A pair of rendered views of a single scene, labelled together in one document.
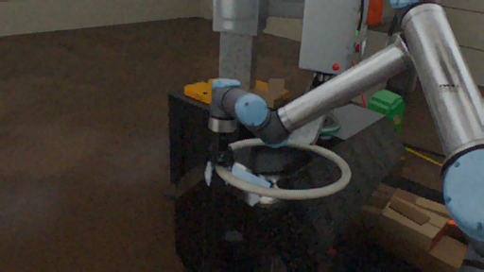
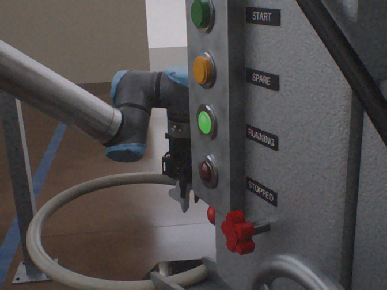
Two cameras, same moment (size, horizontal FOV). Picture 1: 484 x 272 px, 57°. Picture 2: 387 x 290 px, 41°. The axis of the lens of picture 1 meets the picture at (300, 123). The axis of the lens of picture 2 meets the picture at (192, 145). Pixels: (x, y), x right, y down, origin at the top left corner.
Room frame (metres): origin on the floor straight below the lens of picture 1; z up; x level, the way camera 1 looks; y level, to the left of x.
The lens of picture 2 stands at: (2.29, -0.51, 1.46)
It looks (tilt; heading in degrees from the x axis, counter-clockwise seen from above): 19 degrees down; 141
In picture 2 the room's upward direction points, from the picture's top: 2 degrees counter-clockwise
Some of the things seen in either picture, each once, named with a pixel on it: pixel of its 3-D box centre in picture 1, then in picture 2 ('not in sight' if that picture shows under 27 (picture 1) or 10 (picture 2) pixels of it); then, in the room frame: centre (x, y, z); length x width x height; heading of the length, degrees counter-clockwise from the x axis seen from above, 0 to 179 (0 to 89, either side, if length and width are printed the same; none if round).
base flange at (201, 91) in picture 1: (237, 91); not in sight; (2.58, 0.41, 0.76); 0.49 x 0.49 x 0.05; 56
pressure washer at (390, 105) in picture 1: (384, 110); not in sight; (3.42, -0.68, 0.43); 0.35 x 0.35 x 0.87; 41
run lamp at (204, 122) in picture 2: not in sight; (207, 122); (1.93, -0.20, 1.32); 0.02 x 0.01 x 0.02; 168
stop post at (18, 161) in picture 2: not in sight; (21, 175); (-0.05, 0.30, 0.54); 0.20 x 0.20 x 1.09; 56
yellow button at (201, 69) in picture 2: not in sight; (203, 69); (1.93, -0.20, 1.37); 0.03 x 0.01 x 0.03; 168
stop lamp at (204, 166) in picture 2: not in sight; (208, 171); (1.93, -0.20, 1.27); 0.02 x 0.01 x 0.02; 168
